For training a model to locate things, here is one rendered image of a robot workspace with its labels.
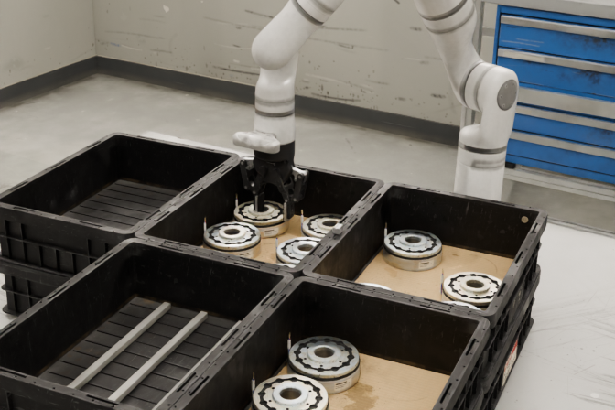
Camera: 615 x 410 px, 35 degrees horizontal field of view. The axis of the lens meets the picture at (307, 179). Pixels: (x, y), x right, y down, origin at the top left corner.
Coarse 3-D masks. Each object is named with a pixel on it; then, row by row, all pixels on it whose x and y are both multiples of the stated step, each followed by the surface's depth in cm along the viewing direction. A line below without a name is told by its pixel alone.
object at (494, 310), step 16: (384, 192) 178; (432, 192) 179; (448, 192) 178; (368, 208) 172; (512, 208) 173; (528, 208) 173; (352, 224) 166; (544, 224) 169; (336, 240) 160; (528, 240) 161; (320, 256) 155; (528, 256) 159; (304, 272) 150; (512, 272) 151; (368, 288) 146; (384, 288) 146; (512, 288) 150; (432, 304) 142; (448, 304) 142; (496, 304) 142; (496, 320) 141
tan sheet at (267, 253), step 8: (296, 216) 192; (288, 224) 188; (296, 224) 188; (288, 232) 185; (296, 232) 185; (264, 240) 182; (272, 240) 182; (280, 240) 182; (264, 248) 179; (272, 248) 179; (256, 256) 176; (264, 256) 176; (272, 256) 176
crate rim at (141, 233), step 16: (224, 176) 185; (336, 176) 186; (352, 176) 185; (192, 192) 177; (368, 192) 178; (176, 208) 171; (352, 208) 172; (160, 240) 159; (320, 240) 160; (224, 256) 154; (240, 256) 154; (288, 272) 150
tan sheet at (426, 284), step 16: (448, 256) 177; (464, 256) 177; (480, 256) 177; (496, 256) 177; (368, 272) 171; (384, 272) 171; (400, 272) 171; (416, 272) 172; (432, 272) 172; (448, 272) 172; (480, 272) 172; (496, 272) 172; (400, 288) 166; (416, 288) 166; (432, 288) 166
